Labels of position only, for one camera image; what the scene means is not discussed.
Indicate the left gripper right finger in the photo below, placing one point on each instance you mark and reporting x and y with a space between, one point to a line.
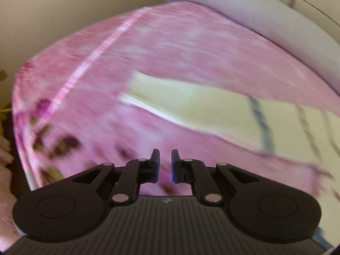
195 173

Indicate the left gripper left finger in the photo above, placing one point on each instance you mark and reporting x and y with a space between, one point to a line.
129 178

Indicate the cream striped knit sweater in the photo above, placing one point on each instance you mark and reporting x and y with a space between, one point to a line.
298 133

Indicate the pink rose bed blanket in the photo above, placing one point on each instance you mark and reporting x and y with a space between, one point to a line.
68 116

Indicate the lavender striped quilt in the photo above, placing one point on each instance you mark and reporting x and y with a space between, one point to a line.
286 28

